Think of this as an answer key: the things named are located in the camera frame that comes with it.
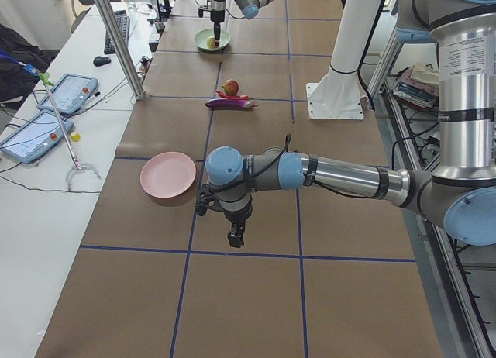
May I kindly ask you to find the red chili pepper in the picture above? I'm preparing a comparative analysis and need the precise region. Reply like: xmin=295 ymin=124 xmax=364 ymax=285
xmin=215 ymin=90 xmax=250 ymax=100

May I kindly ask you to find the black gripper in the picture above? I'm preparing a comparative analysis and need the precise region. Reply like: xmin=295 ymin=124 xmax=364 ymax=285
xmin=195 ymin=184 xmax=253 ymax=247
xmin=214 ymin=22 xmax=221 ymax=48

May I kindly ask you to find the aluminium frame post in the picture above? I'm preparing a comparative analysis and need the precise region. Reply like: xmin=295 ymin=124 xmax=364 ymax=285
xmin=94 ymin=0 xmax=145 ymax=101

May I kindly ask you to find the blue teach pendant far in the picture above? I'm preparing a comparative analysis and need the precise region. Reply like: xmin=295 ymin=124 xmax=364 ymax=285
xmin=48 ymin=73 xmax=99 ymax=115

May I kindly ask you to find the stack of books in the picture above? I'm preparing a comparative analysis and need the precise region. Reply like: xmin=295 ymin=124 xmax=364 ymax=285
xmin=392 ymin=64 xmax=439 ymax=109

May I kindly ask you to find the purple eggplant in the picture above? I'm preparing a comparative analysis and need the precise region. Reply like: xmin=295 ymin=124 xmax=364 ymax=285
xmin=205 ymin=98 xmax=257 ymax=110

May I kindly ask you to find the black keyboard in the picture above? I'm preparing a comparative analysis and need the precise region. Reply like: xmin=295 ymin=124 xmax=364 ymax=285
xmin=102 ymin=12 xmax=130 ymax=55

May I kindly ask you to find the red yellow pomegranate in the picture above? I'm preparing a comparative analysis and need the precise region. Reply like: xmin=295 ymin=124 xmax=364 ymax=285
xmin=222 ymin=79 xmax=239 ymax=96

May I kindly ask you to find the black computer mouse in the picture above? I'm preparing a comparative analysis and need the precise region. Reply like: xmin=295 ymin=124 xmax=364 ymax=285
xmin=93 ymin=56 xmax=112 ymax=67

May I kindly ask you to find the blue teach pendant near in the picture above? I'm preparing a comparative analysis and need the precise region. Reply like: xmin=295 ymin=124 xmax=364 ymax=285
xmin=1 ymin=110 xmax=64 ymax=164

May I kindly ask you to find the yellow cap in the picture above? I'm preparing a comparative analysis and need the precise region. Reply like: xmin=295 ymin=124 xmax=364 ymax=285
xmin=71 ymin=132 xmax=81 ymax=142

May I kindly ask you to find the green pink peach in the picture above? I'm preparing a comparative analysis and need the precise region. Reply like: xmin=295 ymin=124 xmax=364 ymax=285
xmin=206 ymin=36 xmax=215 ymax=50

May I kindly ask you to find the blue teach pendant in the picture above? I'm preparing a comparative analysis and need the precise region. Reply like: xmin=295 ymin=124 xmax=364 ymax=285
xmin=1 ymin=110 xmax=64 ymax=164
xmin=48 ymin=73 xmax=99 ymax=115

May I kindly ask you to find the pink plate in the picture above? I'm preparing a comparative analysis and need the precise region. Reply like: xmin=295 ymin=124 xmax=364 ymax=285
xmin=139 ymin=152 xmax=196 ymax=198

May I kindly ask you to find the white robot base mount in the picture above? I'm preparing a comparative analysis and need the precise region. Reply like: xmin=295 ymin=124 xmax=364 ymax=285
xmin=306 ymin=0 xmax=385 ymax=120

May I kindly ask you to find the green plate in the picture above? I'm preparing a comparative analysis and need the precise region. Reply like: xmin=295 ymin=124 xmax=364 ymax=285
xmin=194 ymin=28 xmax=231 ymax=53

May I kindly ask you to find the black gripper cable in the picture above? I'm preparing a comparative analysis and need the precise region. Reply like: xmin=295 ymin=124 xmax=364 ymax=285
xmin=211 ymin=133 xmax=384 ymax=198

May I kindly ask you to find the reacher grabber tool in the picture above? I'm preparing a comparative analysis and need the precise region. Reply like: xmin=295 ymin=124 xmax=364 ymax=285
xmin=38 ymin=73 xmax=102 ymax=192

